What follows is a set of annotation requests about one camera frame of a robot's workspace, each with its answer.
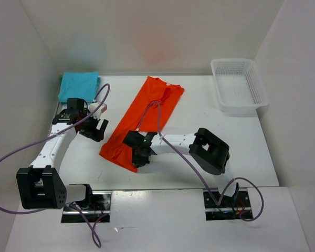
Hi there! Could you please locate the light blue t shirt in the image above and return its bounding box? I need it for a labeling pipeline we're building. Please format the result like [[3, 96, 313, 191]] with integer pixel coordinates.
[[58, 71, 100, 103]]

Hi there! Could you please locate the orange t shirt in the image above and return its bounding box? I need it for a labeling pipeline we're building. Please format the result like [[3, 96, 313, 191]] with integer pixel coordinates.
[[99, 76, 184, 173]]

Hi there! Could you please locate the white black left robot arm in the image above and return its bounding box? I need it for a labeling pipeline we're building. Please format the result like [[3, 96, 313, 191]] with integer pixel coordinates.
[[16, 98, 108, 210]]

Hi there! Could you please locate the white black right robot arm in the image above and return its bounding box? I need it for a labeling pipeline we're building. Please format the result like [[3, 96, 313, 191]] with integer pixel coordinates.
[[123, 128, 239, 206]]

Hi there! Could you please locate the white plastic basket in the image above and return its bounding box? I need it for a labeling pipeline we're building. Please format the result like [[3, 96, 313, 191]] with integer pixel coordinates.
[[211, 58, 269, 114]]

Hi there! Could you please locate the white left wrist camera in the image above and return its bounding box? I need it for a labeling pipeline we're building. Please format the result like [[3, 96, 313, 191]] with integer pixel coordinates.
[[88, 102, 107, 120]]

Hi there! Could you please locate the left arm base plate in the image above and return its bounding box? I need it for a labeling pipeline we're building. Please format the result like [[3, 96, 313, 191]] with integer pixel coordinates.
[[61, 191, 112, 224]]

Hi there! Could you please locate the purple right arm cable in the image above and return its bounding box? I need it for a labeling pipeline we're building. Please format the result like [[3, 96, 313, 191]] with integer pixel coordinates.
[[136, 102, 265, 223]]

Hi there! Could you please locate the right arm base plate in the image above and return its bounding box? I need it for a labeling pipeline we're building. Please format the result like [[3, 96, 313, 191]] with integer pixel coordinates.
[[203, 190, 253, 221]]

